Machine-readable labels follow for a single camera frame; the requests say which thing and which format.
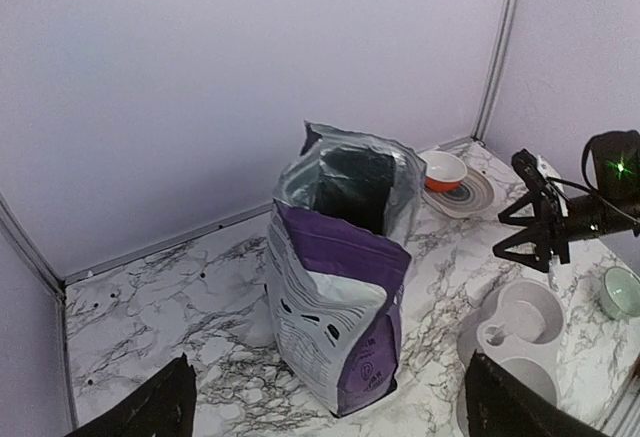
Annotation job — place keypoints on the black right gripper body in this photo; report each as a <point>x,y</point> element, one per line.
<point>589,217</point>

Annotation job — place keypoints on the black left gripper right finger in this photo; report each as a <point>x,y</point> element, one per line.
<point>498,404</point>

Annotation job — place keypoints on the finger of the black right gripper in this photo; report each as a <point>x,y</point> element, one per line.
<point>528,247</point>
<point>524,211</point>

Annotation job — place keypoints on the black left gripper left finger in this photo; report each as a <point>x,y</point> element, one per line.
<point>164,405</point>

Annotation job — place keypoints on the purple puppy food bag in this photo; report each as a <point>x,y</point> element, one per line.
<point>342,214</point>

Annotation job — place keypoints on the silver metal scoop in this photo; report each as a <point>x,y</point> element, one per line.
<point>552,279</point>

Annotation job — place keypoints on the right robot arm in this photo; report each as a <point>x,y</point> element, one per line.
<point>610,169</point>

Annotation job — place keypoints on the grey double pet bowl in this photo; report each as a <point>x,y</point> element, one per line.
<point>519,325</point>

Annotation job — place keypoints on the spiral pattern ceramic plate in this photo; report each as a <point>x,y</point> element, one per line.
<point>473,196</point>

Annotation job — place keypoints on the pale green glass bowl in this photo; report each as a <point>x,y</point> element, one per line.
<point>619,296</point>

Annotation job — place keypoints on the orange white ceramic bowl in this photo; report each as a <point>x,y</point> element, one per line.
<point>444,171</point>

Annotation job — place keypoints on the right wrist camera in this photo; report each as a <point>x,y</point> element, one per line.
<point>541,182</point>

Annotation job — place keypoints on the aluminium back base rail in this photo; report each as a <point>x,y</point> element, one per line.
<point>127,258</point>

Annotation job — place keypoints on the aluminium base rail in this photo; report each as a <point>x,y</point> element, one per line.
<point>127,258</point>
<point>31,256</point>

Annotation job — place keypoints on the aluminium left base rail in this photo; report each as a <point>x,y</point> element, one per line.
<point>31,256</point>

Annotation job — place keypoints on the aluminium right corner post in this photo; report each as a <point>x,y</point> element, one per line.
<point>495,70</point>

